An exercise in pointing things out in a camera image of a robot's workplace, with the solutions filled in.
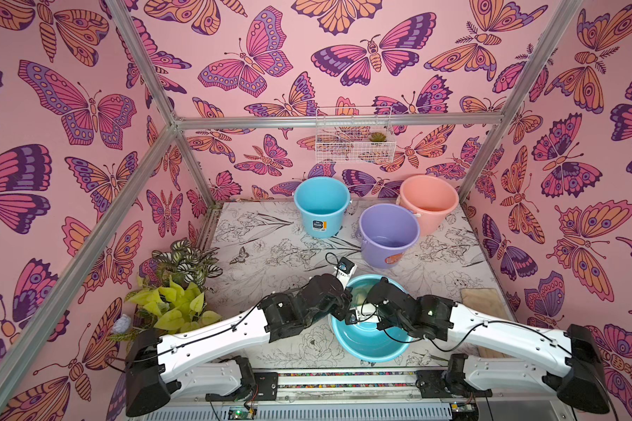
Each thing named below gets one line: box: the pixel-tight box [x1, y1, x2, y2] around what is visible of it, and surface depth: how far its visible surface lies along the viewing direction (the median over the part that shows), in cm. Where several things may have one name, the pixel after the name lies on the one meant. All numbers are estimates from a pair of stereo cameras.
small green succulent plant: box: [368, 131, 388, 143], surface depth 94 cm
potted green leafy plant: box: [110, 239, 223, 343], surface depth 73 cm
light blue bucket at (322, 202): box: [293, 176, 353, 239], surface depth 102 cm
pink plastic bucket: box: [396, 174, 460, 236], surface depth 105 cm
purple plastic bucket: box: [359, 203, 421, 270], surface depth 95 cm
